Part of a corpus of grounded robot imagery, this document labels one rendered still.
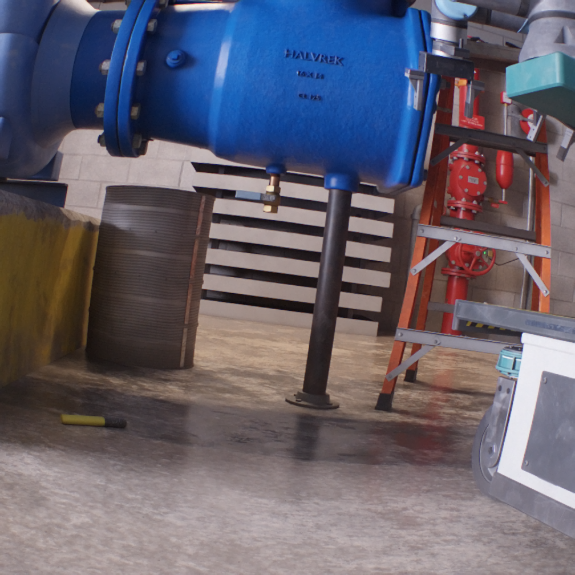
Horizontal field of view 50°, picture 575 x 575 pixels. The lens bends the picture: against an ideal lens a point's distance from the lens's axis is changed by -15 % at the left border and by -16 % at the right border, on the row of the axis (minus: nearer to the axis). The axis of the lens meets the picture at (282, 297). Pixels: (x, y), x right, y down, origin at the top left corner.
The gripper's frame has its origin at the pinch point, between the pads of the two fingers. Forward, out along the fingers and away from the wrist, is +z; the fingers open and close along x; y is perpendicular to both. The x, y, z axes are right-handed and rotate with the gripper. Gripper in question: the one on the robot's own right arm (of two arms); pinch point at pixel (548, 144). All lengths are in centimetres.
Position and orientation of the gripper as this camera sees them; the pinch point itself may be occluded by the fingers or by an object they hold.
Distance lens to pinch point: 179.5
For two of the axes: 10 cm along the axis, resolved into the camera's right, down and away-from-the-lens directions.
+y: 3.2, 4.8, -8.2
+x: 8.6, 2.1, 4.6
